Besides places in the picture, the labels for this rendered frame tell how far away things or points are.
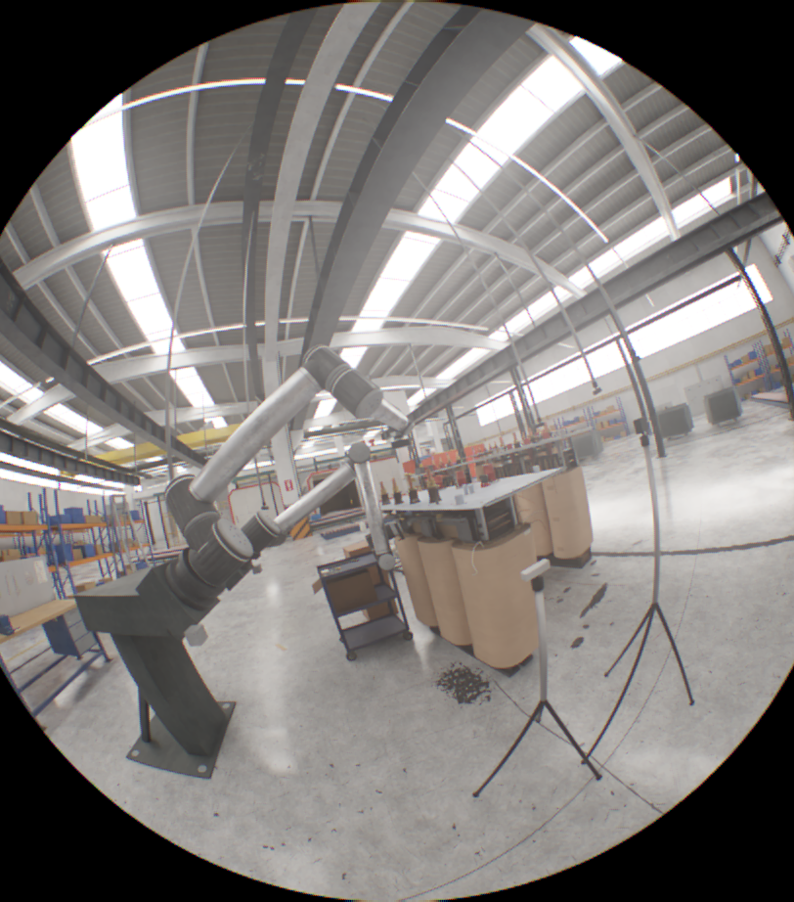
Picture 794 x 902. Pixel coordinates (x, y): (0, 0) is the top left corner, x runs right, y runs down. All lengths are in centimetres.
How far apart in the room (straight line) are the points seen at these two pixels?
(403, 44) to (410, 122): 558
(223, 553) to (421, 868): 161
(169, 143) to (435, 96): 721
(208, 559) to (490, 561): 131
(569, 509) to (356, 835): 313
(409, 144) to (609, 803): 486
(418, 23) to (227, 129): 509
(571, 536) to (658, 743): 230
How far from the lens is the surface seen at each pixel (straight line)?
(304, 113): 690
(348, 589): 246
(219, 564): 110
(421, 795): 171
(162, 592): 122
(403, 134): 346
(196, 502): 120
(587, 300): 967
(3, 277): 618
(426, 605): 243
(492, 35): 361
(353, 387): 101
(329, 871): 170
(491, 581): 155
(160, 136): 943
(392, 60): 873
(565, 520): 310
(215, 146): 903
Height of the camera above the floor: 156
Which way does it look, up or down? 6 degrees up
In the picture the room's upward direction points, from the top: 14 degrees counter-clockwise
